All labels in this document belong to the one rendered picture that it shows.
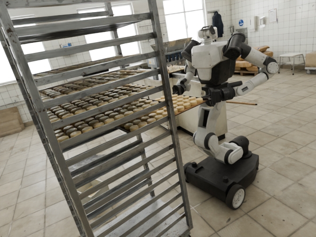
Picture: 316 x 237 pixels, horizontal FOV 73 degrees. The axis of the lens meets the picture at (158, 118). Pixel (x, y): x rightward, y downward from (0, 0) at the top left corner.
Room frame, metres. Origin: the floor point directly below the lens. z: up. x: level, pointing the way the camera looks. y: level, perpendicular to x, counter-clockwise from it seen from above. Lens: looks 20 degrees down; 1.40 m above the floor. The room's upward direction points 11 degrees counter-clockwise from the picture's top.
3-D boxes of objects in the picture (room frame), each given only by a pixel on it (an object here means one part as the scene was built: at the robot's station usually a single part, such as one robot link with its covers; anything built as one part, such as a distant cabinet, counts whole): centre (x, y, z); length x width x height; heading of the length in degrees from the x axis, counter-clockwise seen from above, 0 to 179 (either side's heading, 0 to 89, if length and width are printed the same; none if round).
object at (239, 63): (5.96, -2.68, 0.32); 0.72 x 0.42 x 0.17; 27
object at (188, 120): (2.78, -0.58, 0.45); 0.70 x 0.34 x 0.90; 22
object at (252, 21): (6.94, -2.97, 0.93); 0.99 x 0.38 x 1.09; 22
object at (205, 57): (1.70, -0.52, 1.15); 0.34 x 0.30 x 0.36; 33
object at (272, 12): (6.08, -3.52, 1.37); 0.27 x 0.02 x 0.40; 22
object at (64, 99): (1.00, 0.19, 1.23); 0.64 x 0.03 x 0.03; 123
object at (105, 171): (1.33, 0.41, 0.60); 0.64 x 0.03 x 0.03; 123
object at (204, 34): (1.68, -0.47, 1.35); 0.10 x 0.07 x 0.09; 33
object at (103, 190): (1.82, 0.79, 0.08); 0.30 x 0.22 x 0.16; 52
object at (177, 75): (3.31, -0.22, 0.87); 2.01 x 0.03 x 0.07; 22
